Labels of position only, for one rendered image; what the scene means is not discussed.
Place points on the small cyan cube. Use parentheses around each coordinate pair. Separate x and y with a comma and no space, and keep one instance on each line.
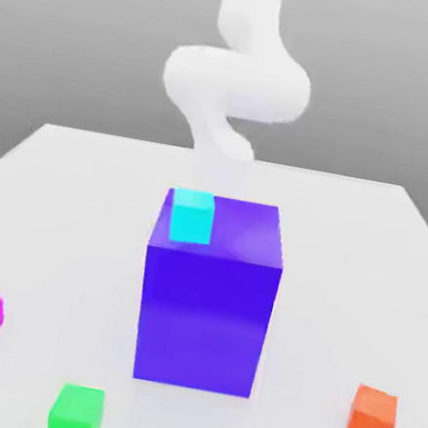
(191,218)

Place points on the small green cube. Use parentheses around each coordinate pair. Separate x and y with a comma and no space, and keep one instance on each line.
(75,415)

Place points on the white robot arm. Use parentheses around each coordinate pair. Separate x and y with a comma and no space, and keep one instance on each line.
(237,79)

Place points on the large blue box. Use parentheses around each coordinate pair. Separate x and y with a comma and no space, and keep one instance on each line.
(204,315)

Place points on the small orange cube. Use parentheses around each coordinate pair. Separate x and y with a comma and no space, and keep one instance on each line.
(372,418)

